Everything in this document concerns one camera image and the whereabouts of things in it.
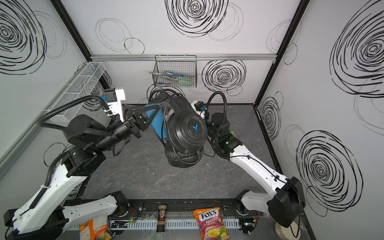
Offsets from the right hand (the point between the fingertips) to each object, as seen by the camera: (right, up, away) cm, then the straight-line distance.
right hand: (185, 111), depth 67 cm
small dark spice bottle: (-11, -49, +2) cm, 50 cm away
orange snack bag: (-40, -53, -1) cm, 66 cm away
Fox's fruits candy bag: (+12, -51, 0) cm, 52 cm away
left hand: (-7, 0, -24) cm, 25 cm away
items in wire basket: (-2, +19, +20) cm, 28 cm away
